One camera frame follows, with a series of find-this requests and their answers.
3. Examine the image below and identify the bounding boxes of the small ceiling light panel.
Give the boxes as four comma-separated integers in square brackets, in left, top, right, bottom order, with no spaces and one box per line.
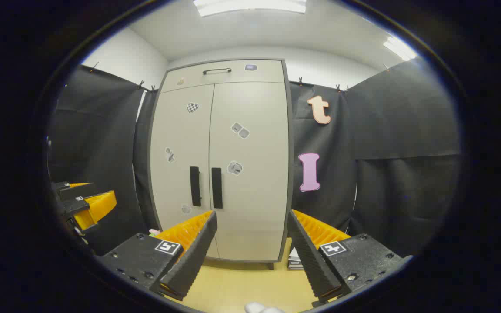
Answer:
[383,36,418,61]

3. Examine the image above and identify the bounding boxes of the beige shoe cabinet door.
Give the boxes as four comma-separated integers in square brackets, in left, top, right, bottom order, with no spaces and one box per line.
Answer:
[150,84,220,259]
[208,82,290,263]

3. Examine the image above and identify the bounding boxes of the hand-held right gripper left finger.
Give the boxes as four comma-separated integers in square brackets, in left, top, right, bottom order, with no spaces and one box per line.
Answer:
[96,210,218,301]

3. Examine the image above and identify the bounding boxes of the beige cabinet drawer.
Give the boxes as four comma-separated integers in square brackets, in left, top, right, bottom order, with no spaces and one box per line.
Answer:
[160,60,286,93]

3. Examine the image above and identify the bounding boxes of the beige double-door shoe cabinet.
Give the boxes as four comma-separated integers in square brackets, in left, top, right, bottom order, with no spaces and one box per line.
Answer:
[147,58,294,270]

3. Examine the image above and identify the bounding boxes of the white printed boards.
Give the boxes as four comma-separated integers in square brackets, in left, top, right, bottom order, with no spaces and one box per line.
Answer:
[288,248,304,270]

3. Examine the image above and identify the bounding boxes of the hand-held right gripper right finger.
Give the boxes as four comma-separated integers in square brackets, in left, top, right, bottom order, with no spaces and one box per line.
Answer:
[287,209,412,305]

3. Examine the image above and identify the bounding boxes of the black backdrop cloth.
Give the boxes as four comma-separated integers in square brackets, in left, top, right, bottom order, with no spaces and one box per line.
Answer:
[47,59,462,257]

